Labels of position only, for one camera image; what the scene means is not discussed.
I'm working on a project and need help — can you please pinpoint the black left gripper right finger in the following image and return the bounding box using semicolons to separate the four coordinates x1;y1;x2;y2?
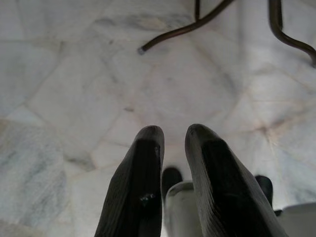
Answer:
184;124;288;237

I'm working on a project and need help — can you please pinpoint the white robot right leg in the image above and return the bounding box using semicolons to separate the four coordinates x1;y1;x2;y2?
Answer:
278;202;316;237

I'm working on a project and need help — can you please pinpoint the black robot right foot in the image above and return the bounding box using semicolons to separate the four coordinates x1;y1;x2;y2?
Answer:
254;175;283;217

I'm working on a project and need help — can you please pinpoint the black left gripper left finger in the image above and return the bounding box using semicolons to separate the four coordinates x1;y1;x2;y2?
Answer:
95;125;165;237

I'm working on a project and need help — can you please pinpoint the black robot left foot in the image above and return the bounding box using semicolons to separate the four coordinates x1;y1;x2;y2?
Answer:
161;167;183;198

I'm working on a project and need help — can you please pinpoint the dark metal table leg frame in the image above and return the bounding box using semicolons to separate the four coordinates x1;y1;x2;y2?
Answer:
137;0;316;67

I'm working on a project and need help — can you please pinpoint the white robot leg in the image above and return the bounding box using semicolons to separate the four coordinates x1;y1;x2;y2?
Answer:
164;182;204;237
278;202;316;237

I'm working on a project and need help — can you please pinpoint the black robot foot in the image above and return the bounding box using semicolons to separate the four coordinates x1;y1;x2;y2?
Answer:
161;167;183;198
254;175;283;217

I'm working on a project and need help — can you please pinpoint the white robot left leg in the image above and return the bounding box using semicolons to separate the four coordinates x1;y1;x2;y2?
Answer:
164;182;204;237

